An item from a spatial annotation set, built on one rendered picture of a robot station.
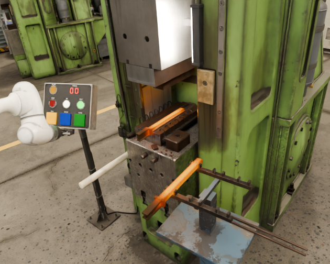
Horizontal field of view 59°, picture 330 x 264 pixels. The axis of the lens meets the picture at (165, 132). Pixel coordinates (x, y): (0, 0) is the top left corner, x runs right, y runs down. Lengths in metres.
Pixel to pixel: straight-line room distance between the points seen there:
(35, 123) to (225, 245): 1.00
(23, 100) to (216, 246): 1.06
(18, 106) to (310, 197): 2.32
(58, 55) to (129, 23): 4.82
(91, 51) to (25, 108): 5.08
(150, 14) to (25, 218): 2.08
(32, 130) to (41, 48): 4.96
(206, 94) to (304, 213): 1.52
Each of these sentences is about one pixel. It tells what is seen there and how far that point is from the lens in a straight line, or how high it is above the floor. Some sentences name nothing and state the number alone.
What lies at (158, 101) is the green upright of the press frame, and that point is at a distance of 1.94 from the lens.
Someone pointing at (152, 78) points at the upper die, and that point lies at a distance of 1.46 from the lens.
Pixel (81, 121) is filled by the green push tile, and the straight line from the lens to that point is 1.84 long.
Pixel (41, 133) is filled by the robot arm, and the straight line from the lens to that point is 1.38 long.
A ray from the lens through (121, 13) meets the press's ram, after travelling 1.51.
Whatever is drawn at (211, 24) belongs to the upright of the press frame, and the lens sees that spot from 1.36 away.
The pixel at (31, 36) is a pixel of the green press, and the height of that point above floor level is 0.79.
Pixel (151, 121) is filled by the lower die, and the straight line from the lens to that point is 1.74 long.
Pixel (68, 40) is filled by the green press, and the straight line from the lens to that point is 6.20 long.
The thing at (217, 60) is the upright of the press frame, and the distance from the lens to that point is 1.38.
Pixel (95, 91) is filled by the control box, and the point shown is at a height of 1.14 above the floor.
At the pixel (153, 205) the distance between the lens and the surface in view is 1.18.
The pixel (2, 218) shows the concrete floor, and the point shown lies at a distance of 2.96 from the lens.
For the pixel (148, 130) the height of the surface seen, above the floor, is 1.00.
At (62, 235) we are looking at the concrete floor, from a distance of 2.57.
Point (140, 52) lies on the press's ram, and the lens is 1.47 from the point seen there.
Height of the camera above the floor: 1.81
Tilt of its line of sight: 30 degrees down
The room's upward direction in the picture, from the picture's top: 5 degrees counter-clockwise
